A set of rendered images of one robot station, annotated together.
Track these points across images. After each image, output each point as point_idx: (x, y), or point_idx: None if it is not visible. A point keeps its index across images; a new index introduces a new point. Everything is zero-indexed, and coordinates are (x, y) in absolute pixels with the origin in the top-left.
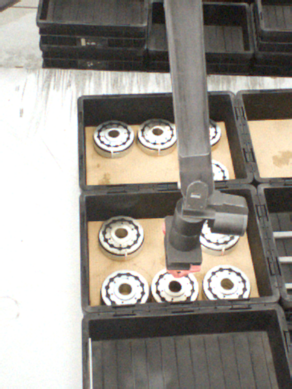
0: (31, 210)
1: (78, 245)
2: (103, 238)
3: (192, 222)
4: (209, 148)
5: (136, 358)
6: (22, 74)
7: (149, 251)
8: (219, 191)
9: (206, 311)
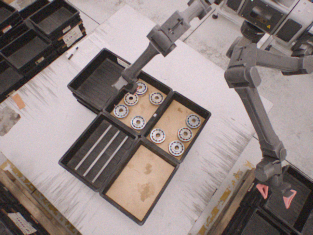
0: (191, 99)
1: None
2: (158, 93)
3: None
4: (127, 69)
5: None
6: (251, 130)
7: (147, 104)
8: (125, 85)
9: (114, 92)
